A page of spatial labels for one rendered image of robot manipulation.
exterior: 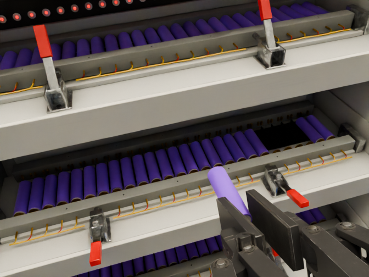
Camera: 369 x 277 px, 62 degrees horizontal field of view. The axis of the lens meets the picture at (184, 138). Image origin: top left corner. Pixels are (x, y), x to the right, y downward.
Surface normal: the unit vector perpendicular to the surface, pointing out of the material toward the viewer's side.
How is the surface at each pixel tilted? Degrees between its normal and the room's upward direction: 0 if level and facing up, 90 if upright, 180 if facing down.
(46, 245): 18
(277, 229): 90
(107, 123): 108
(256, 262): 12
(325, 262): 91
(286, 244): 90
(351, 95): 90
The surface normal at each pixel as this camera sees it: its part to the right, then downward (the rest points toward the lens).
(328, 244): -0.19, -0.96
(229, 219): -0.96, 0.22
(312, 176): -0.07, -0.77
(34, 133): 0.26, 0.61
